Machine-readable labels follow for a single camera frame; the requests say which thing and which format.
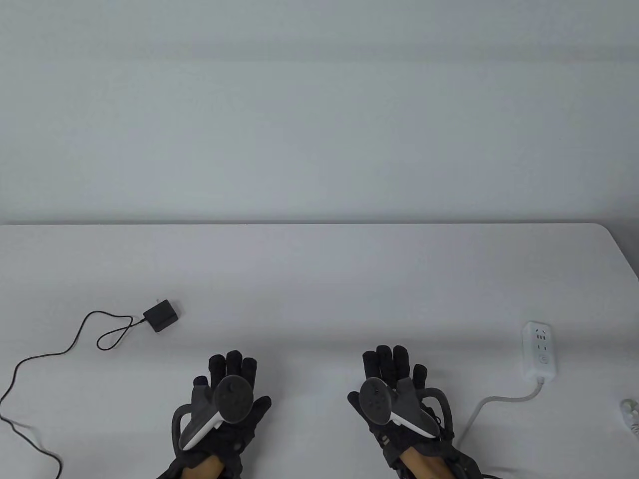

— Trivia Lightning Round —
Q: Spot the person's right hand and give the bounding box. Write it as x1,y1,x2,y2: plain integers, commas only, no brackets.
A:
348,344,461,457

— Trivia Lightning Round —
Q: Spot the person's left hand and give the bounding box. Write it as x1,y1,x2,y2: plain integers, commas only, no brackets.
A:
172,351,273,472

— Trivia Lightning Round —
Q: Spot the black power adapter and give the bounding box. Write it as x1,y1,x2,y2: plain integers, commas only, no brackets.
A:
143,299,180,333

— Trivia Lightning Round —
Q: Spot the white power strip cord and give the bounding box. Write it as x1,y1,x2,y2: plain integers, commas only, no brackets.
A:
456,377,546,445

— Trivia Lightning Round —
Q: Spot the black adapter cable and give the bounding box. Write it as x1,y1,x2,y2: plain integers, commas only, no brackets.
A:
0,310,148,479

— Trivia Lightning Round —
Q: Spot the person's right forearm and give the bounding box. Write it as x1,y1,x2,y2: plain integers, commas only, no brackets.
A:
399,448,450,479

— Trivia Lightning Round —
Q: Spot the person's left forearm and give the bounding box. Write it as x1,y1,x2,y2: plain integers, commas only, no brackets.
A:
180,455,225,479

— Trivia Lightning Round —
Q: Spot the grey and white left controller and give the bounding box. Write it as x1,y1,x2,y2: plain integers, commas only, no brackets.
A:
171,375,255,452

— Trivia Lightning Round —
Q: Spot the grey and white controller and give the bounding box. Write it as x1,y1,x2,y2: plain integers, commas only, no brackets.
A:
359,377,454,442
171,375,255,452

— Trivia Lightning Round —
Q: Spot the grey and white right controller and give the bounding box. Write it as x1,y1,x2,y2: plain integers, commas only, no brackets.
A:
359,377,454,442

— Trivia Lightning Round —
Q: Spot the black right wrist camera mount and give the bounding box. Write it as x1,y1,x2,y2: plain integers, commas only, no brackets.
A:
439,444,484,479

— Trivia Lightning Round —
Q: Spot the white cable plug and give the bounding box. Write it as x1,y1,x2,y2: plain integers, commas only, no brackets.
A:
620,398,639,435

